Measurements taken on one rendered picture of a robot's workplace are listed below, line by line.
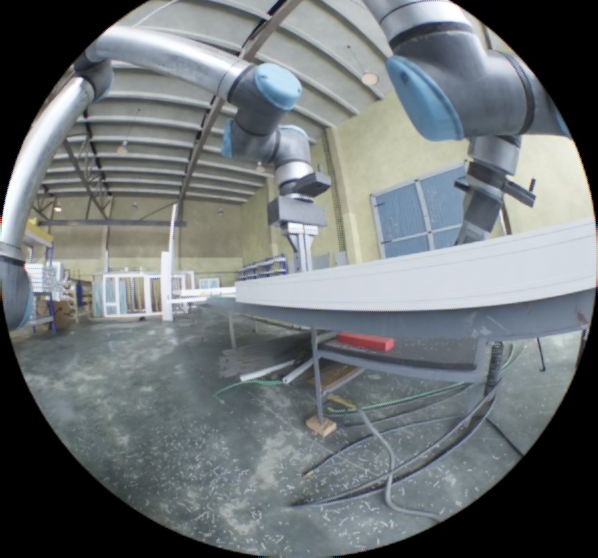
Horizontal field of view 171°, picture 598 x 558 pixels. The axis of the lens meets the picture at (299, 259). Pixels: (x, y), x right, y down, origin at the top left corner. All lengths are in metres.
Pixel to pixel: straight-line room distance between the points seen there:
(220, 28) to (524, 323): 8.04
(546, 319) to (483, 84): 0.27
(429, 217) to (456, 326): 6.84
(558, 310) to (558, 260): 0.09
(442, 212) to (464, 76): 6.89
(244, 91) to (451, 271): 0.39
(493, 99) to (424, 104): 0.06
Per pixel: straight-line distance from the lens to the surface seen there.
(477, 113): 0.20
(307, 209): 0.44
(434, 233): 6.99
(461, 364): 0.75
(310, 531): 0.97
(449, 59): 0.19
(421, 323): 0.33
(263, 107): 0.36
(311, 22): 7.86
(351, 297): 0.32
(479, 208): 0.32
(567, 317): 0.35
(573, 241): 0.28
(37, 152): 0.60
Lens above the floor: 0.92
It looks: 6 degrees up
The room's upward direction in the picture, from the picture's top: 5 degrees counter-clockwise
